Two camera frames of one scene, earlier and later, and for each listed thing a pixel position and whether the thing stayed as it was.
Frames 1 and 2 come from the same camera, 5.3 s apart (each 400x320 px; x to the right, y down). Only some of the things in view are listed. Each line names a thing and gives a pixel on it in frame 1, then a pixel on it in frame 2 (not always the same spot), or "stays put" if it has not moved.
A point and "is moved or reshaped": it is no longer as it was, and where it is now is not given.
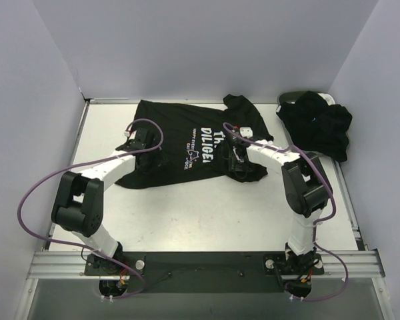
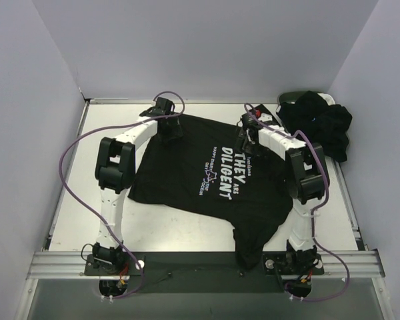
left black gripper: (150, 157) → (170, 125)
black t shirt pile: (316, 126) stays put
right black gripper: (238, 165) → (244, 143)
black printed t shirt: (194, 136) is moved or reshaped
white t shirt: (328, 98) stays put
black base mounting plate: (206, 272) stays put
